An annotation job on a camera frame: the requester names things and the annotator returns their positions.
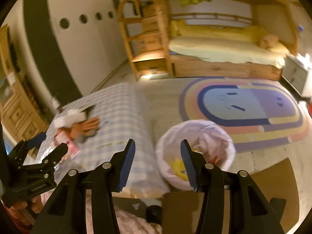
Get orange knitted glove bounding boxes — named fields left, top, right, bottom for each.
left=56, top=117, right=100, bottom=141

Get white lined trash bin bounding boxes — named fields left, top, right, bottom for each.
left=155, top=119, right=236, bottom=191

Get person's left hand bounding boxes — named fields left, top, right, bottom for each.
left=8, top=195, right=43, bottom=226

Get pink snack package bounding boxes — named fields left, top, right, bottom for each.
left=53, top=130, right=81, bottom=161

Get wooden cabinet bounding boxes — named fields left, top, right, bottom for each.
left=1, top=25, right=49, bottom=142

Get colourful oval rug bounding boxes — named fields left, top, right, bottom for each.
left=179, top=77, right=311, bottom=153

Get blue checkered tablecloth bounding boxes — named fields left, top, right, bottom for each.
left=54, top=82, right=169, bottom=199

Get white nightstand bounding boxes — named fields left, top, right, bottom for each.
left=282, top=56, right=311, bottom=98

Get cream mattress sheet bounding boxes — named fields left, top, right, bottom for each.
left=169, top=36, right=289, bottom=69

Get wooden bunk bed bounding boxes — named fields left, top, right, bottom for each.
left=154, top=0, right=298, bottom=80

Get white wardrobe with holes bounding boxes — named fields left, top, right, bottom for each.
left=23, top=0, right=128, bottom=98

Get yellow blanket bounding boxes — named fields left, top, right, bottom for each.
left=170, top=20, right=269, bottom=44

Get wooden stair drawers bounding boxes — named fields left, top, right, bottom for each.
left=116, top=0, right=169, bottom=80

